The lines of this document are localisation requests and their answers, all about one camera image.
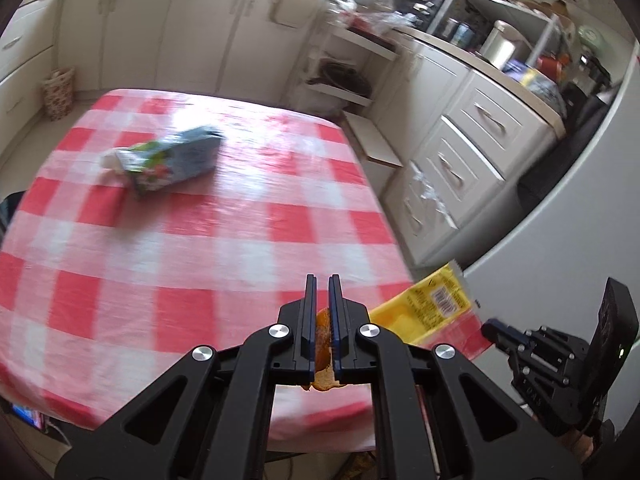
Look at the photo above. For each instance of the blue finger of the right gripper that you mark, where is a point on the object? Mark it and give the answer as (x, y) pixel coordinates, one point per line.
(500, 332)

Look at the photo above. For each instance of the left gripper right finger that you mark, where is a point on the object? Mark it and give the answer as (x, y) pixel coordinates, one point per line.
(351, 361)

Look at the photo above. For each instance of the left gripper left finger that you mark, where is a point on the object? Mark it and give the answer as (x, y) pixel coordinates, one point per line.
(296, 359)

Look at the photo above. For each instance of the orange round peel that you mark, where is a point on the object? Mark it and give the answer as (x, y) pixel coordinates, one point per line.
(324, 379)

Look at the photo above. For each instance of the yellow snack wrapper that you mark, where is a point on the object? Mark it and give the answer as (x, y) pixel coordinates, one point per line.
(440, 309)

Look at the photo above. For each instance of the blue milk carton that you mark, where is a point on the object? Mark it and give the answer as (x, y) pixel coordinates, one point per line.
(150, 166)

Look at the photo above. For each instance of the silver refrigerator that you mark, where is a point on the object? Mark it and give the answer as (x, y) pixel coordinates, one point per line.
(552, 269)

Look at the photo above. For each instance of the white step stool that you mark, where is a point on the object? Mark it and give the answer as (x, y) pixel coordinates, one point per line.
(378, 160)

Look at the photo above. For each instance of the red checkered tablecloth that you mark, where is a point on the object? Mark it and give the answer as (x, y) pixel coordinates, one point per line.
(102, 290)

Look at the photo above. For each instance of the black pan on shelf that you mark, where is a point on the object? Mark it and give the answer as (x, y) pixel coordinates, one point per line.
(342, 76)

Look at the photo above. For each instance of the red pot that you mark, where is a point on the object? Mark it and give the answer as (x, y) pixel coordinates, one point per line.
(551, 67)

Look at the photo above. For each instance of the white shelf rack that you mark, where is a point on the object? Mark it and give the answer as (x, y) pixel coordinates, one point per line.
(372, 57)

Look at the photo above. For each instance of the white kettle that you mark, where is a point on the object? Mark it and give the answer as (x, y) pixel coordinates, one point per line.
(504, 44)

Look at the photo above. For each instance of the white hanging bag holder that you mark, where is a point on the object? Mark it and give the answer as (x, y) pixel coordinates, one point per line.
(292, 13)

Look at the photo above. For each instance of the floral waste basket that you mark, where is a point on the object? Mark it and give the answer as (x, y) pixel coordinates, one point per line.
(58, 93)

